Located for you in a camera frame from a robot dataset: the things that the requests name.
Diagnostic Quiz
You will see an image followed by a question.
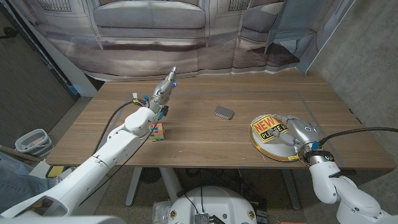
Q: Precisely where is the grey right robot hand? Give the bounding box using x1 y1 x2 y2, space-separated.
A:
267 114 325 157

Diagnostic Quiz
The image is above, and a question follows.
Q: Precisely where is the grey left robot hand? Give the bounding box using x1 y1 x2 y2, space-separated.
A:
146 65 178 118

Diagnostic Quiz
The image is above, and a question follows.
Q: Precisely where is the yellow bumper sticker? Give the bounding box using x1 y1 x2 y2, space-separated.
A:
250 114 290 144

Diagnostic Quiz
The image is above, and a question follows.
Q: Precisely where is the white gold-rimmed paper plate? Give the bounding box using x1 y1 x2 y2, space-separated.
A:
248 114 307 162

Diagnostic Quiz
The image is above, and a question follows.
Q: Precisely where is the multicoloured puzzle cube block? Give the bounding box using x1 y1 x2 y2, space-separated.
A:
149 123 165 142

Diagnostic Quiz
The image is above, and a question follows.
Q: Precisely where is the small grey metal case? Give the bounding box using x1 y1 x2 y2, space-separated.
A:
213 105 235 121

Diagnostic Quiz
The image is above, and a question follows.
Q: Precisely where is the printed sofa room backdrop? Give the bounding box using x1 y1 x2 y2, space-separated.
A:
9 0 357 82

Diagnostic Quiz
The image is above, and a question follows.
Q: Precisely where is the white table leg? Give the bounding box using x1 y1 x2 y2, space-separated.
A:
125 167 143 207
280 169 302 211
159 167 184 203

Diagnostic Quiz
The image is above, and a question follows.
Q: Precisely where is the black round floor fan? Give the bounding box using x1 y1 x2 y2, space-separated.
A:
140 167 162 184

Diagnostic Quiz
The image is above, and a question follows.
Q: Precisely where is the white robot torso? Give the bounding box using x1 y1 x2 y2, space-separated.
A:
167 185 258 224

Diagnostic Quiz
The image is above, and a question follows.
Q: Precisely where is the clear plastic packaging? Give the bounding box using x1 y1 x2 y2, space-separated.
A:
152 200 172 223

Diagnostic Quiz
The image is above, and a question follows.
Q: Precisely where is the yellow black floor object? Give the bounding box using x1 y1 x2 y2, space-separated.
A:
46 166 66 179

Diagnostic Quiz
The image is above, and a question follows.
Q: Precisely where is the grey plastic basket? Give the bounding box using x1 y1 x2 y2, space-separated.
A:
14 128 54 158

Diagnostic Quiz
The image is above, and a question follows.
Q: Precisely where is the person's blue jeans leg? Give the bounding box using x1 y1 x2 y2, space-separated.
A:
0 161 57 212

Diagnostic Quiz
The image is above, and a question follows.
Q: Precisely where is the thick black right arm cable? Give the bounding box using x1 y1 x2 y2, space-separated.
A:
318 126 398 146

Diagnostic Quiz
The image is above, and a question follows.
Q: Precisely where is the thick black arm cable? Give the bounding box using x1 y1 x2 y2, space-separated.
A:
318 126 398 146
91 99 147 156

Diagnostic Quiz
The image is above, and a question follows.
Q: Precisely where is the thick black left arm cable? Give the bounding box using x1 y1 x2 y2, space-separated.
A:
91 99 147 156

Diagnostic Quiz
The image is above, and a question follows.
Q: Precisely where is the white backdrop frame post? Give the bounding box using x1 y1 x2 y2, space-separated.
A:
7 0 99 98

